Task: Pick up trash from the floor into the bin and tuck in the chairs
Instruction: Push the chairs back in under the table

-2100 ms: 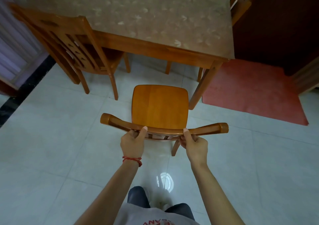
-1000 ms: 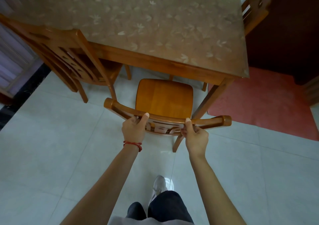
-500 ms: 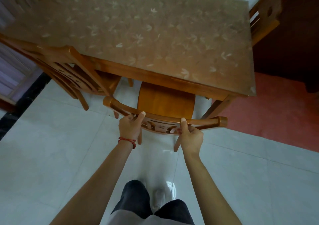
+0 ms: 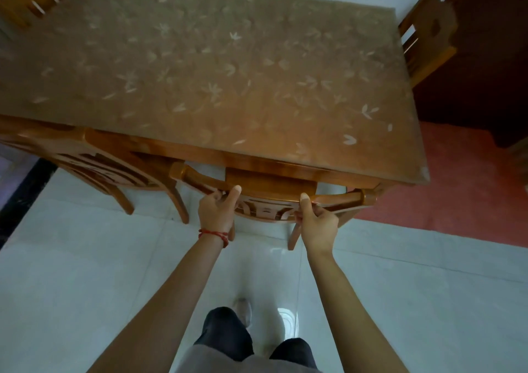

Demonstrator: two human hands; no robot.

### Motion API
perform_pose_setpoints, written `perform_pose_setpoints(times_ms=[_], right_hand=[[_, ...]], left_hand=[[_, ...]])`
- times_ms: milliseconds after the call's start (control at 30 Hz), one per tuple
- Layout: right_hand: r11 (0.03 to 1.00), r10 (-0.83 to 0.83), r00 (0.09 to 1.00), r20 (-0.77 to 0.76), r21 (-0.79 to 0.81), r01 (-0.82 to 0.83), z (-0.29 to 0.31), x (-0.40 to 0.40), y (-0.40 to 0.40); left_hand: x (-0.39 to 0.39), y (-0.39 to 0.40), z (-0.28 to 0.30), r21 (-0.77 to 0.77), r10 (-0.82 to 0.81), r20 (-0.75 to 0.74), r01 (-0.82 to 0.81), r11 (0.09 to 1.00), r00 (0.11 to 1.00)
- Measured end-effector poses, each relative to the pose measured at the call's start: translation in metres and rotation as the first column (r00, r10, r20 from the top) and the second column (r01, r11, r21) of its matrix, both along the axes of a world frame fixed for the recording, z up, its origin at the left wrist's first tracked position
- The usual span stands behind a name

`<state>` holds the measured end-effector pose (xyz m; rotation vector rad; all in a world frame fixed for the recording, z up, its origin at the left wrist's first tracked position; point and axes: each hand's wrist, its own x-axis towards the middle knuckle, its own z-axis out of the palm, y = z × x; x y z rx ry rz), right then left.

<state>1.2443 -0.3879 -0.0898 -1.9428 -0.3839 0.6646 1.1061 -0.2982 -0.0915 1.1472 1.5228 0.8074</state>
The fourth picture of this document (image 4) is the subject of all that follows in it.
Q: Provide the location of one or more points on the person's right hand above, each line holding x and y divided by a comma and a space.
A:
319, 232

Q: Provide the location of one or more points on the person's left hand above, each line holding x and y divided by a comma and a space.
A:
216, 214

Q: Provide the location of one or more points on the person's right forearm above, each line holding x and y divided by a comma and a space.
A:
354, 315

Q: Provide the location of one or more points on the person's left forearm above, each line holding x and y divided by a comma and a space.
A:
165, 311

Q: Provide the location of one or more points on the person's left shoe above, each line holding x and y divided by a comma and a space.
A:
243, 311

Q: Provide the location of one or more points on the red floor mat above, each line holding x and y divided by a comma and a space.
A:
462, 187

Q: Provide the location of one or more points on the dark blue trousers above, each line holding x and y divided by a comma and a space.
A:
225, 331

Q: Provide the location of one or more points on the wooden dining table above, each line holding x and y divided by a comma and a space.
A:
206, 75

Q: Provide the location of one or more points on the white shirt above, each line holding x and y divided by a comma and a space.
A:
214, 362

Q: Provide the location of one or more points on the dark brown wooden door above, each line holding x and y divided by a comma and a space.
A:
491, 55

